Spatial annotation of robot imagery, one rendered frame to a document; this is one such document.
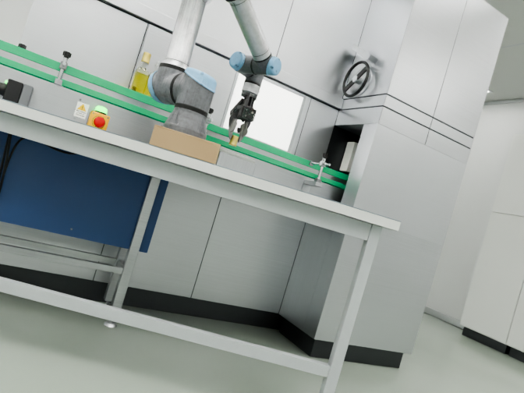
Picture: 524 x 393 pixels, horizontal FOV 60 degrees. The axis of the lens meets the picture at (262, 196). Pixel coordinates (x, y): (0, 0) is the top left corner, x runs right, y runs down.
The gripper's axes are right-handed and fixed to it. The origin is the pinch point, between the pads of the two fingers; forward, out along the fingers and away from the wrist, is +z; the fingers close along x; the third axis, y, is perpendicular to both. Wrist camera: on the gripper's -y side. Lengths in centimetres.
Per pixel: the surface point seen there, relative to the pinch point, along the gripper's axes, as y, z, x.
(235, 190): 48, 23, -12
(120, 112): -1.3, 5.8, -49.1
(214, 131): -13.6, -1.5, -5.7
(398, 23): -5, -87, 71
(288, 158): -14.6, -1.4, 36.3
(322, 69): -34, -58, 51
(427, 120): 2, -44, 103
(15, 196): -3, 48, -76
